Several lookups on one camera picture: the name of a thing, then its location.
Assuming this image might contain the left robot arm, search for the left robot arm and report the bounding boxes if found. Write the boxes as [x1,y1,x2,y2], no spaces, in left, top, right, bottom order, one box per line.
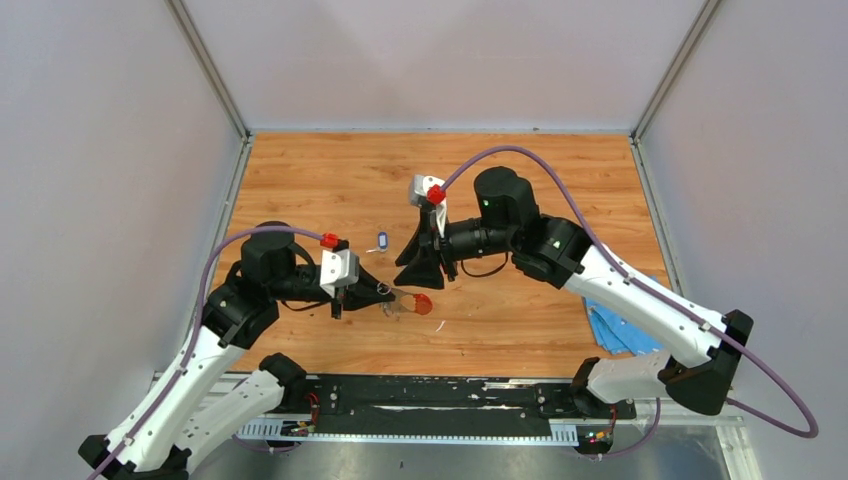
[79,222,398,479]

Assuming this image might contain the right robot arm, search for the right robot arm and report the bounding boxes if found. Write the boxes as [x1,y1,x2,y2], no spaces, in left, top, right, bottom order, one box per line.
[394,167,753,418]

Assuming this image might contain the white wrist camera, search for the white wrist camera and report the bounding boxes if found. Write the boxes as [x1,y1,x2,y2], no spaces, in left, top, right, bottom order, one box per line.
[319,249,360,299]
[408,174,444,208]

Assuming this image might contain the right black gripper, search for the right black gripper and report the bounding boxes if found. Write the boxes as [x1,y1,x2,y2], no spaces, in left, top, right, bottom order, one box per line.
[393,210,516,292]

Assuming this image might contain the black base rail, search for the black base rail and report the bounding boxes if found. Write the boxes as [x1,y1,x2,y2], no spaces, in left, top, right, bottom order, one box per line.
[237,374,636,447]

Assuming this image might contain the blue cloth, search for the blue cloth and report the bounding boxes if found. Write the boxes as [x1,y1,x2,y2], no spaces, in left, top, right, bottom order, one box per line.
[582,298,663,356]

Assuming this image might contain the blue tag key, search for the blue tag key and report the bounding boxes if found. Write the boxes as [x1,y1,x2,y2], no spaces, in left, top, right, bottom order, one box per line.
[367,231,389,253]

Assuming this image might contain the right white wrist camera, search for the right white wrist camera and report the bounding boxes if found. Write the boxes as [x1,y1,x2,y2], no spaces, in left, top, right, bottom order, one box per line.
[408,174,444,208]

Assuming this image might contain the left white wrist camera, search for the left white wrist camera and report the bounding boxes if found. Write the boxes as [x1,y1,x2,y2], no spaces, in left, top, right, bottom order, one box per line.
[319,249,360,299]

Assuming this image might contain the red handled metal key holder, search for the red handled metal key holder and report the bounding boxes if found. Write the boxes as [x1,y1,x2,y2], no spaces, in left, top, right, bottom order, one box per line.
[377,283,434,320]

